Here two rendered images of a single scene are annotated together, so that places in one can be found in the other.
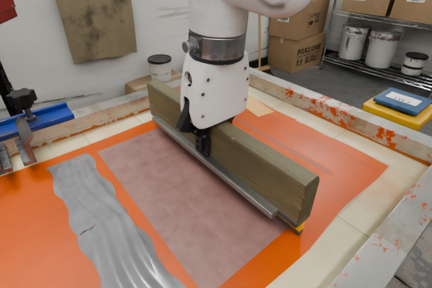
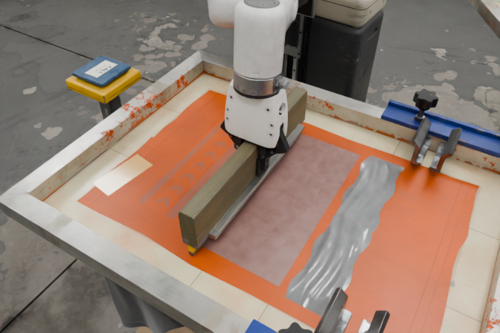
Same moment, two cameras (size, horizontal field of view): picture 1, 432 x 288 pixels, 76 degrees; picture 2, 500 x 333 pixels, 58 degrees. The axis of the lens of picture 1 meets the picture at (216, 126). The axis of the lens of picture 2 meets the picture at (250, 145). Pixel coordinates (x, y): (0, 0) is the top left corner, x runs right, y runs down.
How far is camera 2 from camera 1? 0.85 m
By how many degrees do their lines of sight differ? 82
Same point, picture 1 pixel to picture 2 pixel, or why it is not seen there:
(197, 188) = (286, 181)
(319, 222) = not seen: hidden behind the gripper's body
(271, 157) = (289, 103)
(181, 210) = (313, 183)
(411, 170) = (210, 82)
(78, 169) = (315, 279)
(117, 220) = (347, 210)
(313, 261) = (312, 120)
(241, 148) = not seen: hidden behind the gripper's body
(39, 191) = (356, 297)
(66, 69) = not seen: outside the picture
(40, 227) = (383, 262)
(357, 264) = (318, 96)
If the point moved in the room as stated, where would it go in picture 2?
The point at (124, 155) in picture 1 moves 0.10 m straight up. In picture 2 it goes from (271, 255) to (274, 215)
